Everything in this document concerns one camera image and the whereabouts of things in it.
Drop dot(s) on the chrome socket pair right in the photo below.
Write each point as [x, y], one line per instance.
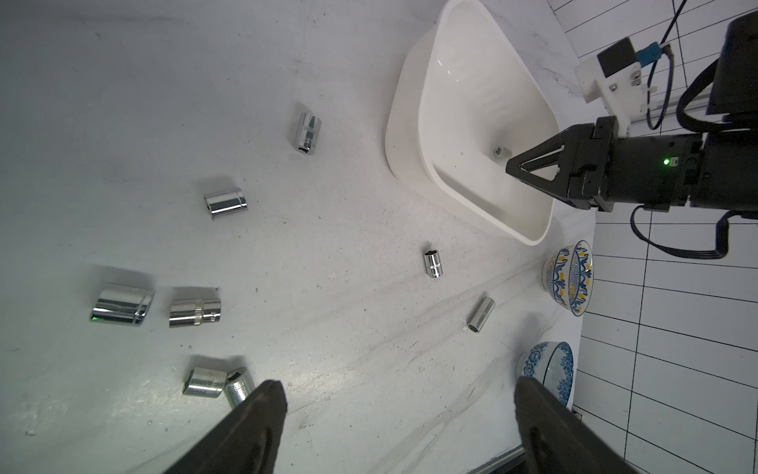
[194, 312]

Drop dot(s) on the blue yellow patterned bowl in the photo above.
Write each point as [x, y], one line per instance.
[567, 276]

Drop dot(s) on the small chrome socket lower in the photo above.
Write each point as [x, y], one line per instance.
[206, 383]

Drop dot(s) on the chrome socket pair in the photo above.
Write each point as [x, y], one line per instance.
[122, 304]
[194, 312]

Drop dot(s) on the blue white patterned bowl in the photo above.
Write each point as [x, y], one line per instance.
[552, 364]

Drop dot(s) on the white plastic storage box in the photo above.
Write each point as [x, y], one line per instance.
[463, 91]

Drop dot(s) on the long chrome socket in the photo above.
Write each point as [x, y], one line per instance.
[481, 315]
[239, 386]

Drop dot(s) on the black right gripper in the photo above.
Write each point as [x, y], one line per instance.
[588, 165]

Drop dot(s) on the short chrome socket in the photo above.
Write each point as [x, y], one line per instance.
[502, 153]

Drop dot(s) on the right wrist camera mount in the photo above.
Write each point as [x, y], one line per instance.
[615, 77]

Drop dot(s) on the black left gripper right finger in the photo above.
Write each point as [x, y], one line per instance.
[554, 440]

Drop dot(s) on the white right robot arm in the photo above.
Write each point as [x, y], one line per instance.
[713, 165]

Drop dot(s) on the chrome socket pair left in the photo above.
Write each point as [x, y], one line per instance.
[122, 304]

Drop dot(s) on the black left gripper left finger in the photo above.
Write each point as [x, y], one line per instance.
[246, 440]

